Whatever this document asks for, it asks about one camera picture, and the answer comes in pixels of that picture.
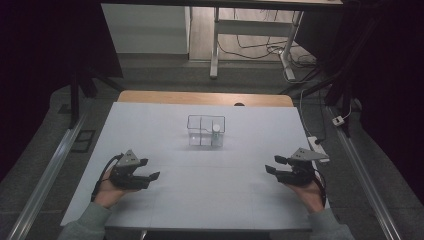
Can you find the wooden table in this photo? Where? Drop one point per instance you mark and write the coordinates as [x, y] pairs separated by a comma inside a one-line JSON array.
[[200, 98]]

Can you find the person's right hand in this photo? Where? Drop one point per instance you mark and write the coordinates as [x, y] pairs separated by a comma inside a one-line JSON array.
[[308, 196]]

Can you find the white cabinet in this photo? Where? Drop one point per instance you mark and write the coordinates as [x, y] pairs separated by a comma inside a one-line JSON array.
[[146, 30]]

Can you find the white green glue stick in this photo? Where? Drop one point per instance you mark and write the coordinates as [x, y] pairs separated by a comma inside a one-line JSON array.
[[216, 133]]

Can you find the small white adapter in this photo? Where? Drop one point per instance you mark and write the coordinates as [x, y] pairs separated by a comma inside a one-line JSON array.
[[338, 120]]

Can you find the dark curtain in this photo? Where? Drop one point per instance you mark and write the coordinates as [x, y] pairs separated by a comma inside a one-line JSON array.
[[393, 83], [40, 66]]

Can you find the black metal stand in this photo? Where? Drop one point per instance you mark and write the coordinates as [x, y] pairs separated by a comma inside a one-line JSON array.
[[343, 80], [74, 96]]

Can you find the black floor frame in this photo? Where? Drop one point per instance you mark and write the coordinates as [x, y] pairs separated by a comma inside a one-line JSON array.
[[83, 141]]

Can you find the metal floor rail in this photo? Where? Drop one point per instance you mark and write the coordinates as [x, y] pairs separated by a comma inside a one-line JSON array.
[[363, 176], [50, 170]]

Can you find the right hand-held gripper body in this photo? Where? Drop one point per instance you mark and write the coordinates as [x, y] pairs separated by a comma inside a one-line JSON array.
[[298, 173]]

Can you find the person's left hand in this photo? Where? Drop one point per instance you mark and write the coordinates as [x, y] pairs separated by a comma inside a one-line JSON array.
[[109, 195]]

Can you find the dark table grommet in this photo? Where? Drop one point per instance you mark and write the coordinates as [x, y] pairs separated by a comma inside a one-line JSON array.
[[239, 104]]

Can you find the white board table cover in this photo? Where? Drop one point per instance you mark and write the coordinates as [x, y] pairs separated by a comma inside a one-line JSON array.
[[206, 200]]

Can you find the clear plastic organizer box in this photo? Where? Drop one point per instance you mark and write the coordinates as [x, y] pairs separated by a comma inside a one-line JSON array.
[[206, 131]]

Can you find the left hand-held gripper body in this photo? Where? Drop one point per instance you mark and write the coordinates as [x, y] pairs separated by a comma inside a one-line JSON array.
[[128, 178]]

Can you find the white power strip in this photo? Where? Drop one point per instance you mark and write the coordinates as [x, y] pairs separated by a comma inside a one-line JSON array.
[[315, 144]]

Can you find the white desk frame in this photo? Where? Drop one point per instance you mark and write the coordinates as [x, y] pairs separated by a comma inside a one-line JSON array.
[[253, 28]]

